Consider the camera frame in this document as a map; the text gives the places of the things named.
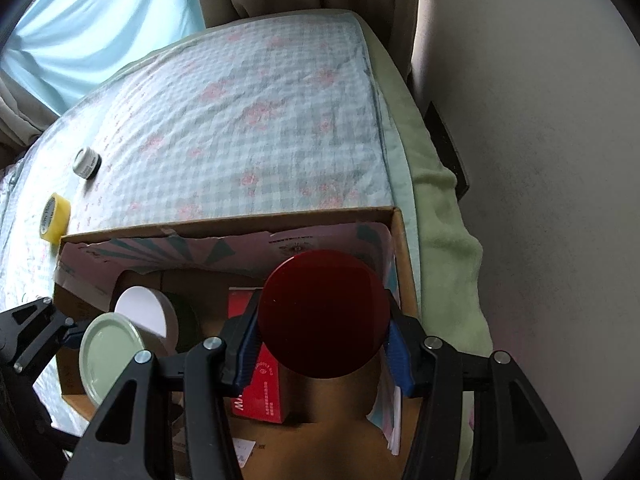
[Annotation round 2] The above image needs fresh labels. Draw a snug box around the left brown curtain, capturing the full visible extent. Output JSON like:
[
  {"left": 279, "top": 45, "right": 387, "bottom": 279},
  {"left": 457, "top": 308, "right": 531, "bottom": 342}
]
[{"left": 0, "top": 70, "right": 58, "bottom": 168}]

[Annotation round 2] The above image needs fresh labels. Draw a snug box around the red Marubi box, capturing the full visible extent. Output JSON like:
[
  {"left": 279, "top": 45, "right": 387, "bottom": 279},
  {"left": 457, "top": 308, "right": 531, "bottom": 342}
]
[{"left": 226, "top": 286, "right": 289, "bottom": 424}]

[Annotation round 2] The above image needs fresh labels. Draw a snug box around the cardboard box with patterned lining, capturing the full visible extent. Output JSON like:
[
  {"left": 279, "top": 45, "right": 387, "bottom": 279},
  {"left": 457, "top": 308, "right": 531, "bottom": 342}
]
[{"left": 53, "top": 207, "right": 419, "bottom": 479}]

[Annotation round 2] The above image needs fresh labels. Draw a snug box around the small white-grey jar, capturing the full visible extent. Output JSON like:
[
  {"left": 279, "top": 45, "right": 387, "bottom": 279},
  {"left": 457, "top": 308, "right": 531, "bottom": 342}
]
[{"left": 73, "top": 148, "right": 102, "bottom": 181}]

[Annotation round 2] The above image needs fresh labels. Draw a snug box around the white-lid jar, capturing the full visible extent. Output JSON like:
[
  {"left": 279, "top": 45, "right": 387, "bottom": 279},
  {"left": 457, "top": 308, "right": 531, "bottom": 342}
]
[{"left": 114, "top": 286, "right": 179, "bottom": 354}]

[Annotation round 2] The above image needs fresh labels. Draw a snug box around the red-lid jar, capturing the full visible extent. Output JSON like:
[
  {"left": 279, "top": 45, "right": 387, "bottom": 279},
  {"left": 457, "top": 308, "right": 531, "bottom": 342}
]
[{"left": 257, "top": 248, "right": 392, "bottom": 380}]

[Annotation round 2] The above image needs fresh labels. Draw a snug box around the blue cloth over window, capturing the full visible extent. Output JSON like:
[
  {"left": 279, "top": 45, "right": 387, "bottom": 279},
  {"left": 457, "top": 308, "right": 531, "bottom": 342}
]
[{"left": 1, "top": 0, "right": 205, "bottom": 115}]

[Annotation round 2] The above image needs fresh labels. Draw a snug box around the green mattress blanket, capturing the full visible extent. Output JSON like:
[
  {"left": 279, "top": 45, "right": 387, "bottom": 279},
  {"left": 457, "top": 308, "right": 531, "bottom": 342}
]
[{"left": 349, "top": 8, "right": 497, "bottom": 480}]

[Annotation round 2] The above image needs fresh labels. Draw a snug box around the green cream jar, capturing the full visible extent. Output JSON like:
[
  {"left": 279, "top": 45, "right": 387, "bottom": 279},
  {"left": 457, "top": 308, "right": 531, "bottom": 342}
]
[{"left": 79, "top": 312, "right": 166, "bottom": 408}]

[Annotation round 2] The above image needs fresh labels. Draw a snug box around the checked floral bed sheet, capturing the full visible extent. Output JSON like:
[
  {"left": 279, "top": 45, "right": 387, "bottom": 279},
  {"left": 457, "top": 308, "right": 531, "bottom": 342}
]
[{"left": 1, "top": 11, "right": 396, "bottom": 309}]

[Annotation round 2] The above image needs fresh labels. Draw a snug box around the yellow packing tape roll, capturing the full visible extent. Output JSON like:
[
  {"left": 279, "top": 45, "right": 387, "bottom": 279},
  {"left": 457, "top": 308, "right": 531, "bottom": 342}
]
[{"left": 39, "top": 193, "right": 70, "bottom": 245}]

